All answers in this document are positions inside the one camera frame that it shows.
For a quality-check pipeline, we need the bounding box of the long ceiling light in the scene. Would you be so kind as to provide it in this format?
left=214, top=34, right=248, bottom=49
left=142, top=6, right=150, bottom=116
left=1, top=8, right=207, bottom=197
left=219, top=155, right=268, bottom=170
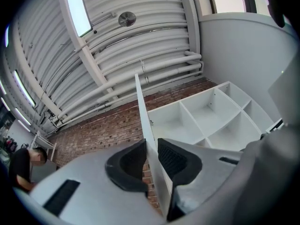
left=65, top=0, right=93, bottom=38
left=15, top=107, right=31, bottom=133
left=14, top=69, right=36, bottom=108

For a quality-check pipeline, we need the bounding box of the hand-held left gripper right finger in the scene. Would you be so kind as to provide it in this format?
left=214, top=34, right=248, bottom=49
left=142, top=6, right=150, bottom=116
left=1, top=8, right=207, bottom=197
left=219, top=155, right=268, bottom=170
left=157, top=138, right=244, bottom=222

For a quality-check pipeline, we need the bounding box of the white metal bunk frame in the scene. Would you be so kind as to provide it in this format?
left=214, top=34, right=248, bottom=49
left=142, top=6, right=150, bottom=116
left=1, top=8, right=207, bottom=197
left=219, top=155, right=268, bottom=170
left=29, top=130, right=58, bottom=162

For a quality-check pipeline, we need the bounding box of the grey partition board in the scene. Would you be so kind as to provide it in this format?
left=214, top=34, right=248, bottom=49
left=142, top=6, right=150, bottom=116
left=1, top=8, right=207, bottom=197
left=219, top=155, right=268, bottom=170
left=30, top=160, right=58, bottom=185

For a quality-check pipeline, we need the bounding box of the bundle of white ceiling pipes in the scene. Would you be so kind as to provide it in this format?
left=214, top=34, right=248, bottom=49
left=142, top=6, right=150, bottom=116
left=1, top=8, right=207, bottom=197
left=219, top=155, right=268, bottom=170
left=50, top=50, right=203, bottom=128

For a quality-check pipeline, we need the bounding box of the white shelf cabinet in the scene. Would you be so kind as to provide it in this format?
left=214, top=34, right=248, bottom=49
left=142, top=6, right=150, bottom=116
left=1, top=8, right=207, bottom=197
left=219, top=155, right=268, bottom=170
left=147, top=81, right=285, bottom=152

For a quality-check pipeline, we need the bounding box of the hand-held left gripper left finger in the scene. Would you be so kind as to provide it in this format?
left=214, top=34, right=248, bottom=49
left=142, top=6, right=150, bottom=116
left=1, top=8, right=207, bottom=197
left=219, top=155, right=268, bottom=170
left=29, top=138, right=166, bottom=225

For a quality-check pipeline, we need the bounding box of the round metal ceiling fixture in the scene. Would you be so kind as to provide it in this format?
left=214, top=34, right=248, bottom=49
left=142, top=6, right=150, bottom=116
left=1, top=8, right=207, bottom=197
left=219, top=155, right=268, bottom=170
left=118, top=11, right=137, bottom=28

